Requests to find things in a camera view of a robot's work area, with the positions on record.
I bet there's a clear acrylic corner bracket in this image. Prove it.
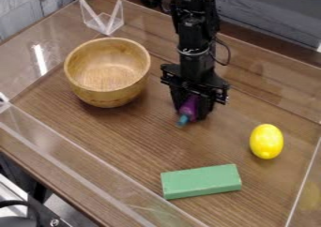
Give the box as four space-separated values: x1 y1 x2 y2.
79 0 124 36

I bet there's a black cable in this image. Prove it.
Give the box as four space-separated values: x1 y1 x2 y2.
0 200 45 227

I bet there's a clear acrylic tray wall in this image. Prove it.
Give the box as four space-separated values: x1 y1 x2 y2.
0 93 208 227

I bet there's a brown wooden bowl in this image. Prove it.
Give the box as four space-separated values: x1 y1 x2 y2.
64 38 151 108

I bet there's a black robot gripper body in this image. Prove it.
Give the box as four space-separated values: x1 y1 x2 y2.
160 64 230 104

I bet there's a purple toy eggplant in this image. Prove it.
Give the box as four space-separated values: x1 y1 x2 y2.
176 95 198 127

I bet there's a black metal bracket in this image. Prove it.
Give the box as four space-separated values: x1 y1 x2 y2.
27 196 72 227

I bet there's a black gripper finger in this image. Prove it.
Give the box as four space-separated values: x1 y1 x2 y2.
196 94 215 120
170 86 188 111

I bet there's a green rectangular block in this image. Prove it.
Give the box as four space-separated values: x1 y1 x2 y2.
160 164 242 200

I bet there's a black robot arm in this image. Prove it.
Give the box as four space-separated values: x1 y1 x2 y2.
160 0 230 126

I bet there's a yellow toy lemon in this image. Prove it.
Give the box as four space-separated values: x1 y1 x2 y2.
250 124 285 159

